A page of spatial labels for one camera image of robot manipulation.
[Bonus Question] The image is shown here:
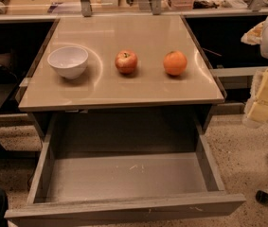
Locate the orange fruit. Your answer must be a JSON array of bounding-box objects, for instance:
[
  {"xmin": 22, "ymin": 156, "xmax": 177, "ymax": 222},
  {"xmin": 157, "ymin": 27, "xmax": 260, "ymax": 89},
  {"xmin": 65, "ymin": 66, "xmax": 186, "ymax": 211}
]
[{"xmin": 163, "ymin": 51, "xmax": 188, "ymax": 76}]

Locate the grey cabinet with beige top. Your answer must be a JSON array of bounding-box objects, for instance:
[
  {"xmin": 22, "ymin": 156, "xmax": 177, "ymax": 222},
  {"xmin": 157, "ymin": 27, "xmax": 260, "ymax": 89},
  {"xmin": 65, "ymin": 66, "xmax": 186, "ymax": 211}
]
[{"xmin": 14, "ymin": 14, "xmax": 228, "ymax": 140}]

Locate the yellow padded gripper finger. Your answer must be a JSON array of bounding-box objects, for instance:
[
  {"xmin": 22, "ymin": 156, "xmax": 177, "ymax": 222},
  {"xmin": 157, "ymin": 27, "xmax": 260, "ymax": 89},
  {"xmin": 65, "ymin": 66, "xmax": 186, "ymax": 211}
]
[{"xmin": 242, "ymin": 68, "xmax": 268, "ymax": 129}]

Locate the white bowl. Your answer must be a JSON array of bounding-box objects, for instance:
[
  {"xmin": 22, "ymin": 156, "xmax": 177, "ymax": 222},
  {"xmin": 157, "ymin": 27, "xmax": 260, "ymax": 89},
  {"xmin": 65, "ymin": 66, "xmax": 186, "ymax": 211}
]
[{"xmin": 47, "ymin": 46, "xmax": 89, "ymax": 79}]

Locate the open grey wooden drawer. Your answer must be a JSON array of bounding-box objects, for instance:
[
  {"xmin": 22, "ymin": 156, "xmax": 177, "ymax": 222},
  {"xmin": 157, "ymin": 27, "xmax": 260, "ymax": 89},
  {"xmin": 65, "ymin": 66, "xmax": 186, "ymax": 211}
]
[{"xmin": 6, "ymin": 111, "xmax": 245, "ymax": 227}]

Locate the black chair caster lower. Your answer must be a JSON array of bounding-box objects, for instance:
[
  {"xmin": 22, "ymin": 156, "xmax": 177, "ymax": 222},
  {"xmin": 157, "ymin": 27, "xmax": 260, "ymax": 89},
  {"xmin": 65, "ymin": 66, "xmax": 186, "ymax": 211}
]
[{"xmin": 256, "ymin": 190, "xmax": 268, "ymax": 204}]

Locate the red apple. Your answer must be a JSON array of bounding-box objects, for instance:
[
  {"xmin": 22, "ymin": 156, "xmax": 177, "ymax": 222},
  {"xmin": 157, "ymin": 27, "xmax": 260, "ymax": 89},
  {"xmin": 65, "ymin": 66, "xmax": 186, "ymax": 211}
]
[{"xmin": 115, "ymin": 50, "xmax": 137, "ymax": 74}]

